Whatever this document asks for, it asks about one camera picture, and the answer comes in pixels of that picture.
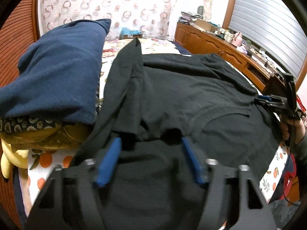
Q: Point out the navy blue folded blanket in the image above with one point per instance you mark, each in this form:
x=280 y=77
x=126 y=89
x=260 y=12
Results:
x=59 y=74

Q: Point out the mustard yellow folded blanket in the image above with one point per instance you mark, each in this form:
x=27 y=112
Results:
x=61 y=137

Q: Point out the grey window blind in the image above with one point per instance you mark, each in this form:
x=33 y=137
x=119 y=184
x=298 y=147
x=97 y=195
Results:
x=271 y=25

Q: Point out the person right hand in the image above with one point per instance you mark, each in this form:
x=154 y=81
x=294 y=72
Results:
x=294 y=132

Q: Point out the circle patterned sheer curtain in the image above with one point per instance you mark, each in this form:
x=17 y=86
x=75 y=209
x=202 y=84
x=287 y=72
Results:
x=153 y=18

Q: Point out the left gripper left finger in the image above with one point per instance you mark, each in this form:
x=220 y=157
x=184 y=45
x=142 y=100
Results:
x=68 y=199

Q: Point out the blue item in box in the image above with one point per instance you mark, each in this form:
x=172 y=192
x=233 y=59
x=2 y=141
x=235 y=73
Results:
x=130 y=34

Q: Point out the yellow plush toy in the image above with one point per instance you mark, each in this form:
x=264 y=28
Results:
x=18 y=158

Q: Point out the black printed t-shirt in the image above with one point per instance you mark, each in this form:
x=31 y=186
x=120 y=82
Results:
x=153 y=101

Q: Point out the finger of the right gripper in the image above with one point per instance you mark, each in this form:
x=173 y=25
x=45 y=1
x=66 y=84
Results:
x=266 y=98

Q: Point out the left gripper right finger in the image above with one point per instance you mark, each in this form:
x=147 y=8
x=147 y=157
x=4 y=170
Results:
x=233 y=196

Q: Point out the cardboard box on cabinet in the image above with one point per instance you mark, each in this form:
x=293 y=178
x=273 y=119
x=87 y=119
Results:
x=206 y=26

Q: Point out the pink kettle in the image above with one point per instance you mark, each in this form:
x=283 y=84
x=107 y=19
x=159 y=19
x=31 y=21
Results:
x=237 y=39

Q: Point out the orange print bed sheet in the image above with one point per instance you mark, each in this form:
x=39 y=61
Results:
x=42 y=159

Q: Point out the beige side curtain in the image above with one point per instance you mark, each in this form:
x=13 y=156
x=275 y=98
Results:
x=208 y=7

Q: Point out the wooden sideboard cabinet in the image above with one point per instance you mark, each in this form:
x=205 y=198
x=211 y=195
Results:
x=198 y=42

